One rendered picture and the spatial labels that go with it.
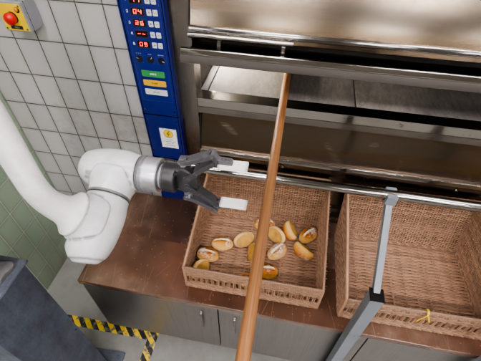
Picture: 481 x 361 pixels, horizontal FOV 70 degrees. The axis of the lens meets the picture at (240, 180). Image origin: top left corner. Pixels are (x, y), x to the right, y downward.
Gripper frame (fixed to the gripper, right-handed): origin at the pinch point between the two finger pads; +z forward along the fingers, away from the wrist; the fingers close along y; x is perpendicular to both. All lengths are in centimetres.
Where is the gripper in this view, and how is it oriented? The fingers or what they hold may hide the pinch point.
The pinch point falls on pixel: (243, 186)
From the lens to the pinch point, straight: 83.6
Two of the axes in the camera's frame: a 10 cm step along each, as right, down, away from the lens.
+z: 9.8, 1.3, -1.1
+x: -1.8, 7.1, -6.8
